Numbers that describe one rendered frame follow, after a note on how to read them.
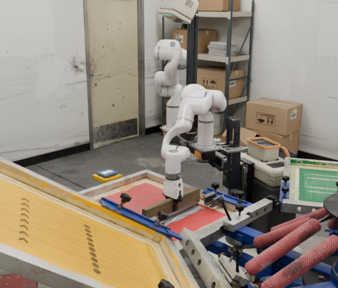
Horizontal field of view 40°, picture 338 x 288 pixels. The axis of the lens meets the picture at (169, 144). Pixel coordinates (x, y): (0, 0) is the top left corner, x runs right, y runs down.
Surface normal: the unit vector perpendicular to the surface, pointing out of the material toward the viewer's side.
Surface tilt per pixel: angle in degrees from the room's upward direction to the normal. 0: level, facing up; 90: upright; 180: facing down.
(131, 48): 90
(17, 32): 90
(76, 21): 90
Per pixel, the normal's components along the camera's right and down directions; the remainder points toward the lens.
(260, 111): -0.66, 0.21
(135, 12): 0.71, 0.22
